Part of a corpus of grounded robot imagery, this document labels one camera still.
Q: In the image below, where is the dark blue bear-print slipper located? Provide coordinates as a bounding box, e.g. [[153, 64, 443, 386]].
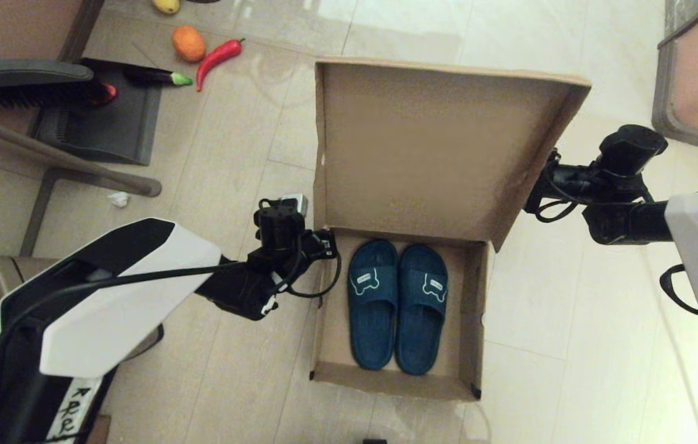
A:
[[395, 244, 449, 376], [347, 239, 399, 371]]

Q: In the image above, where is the brown cardboard shoe box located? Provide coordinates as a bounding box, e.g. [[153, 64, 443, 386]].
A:
[[310, 57, 592, 401]]

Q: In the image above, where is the red toy chili pepper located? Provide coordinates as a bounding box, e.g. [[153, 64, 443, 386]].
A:
[[197, 37, 245, 93]]

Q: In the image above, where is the dark grey dustpan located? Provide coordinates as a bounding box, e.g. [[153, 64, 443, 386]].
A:
[[31, 57, 163, 166]]

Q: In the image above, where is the purple toy eggplant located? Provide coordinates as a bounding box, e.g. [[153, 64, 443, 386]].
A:
[[124, 67, 194, 87]]

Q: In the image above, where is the orange toy fruit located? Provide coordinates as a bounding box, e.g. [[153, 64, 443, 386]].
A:
[[171, 25, 207, 63]]

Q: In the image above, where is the brown plastic trash bin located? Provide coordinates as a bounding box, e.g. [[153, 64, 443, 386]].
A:
[[0, 255, 165, 426]]

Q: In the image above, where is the dark grey broom brush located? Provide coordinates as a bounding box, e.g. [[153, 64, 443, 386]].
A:
[[0, 34, 106, 113]]

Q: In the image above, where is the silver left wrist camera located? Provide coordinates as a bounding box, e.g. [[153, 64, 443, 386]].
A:
[[280, 194, 310, 218]]

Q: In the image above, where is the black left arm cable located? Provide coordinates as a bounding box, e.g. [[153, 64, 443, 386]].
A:
[[0, 228, 342, 444]]

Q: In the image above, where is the black corrugated cable loop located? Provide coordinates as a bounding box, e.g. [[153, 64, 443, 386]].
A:
[[659, 264, 698, 316]]

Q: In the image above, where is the brown metal chair frame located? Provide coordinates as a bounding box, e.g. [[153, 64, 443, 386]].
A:
[[0, 106, 163, 258]]

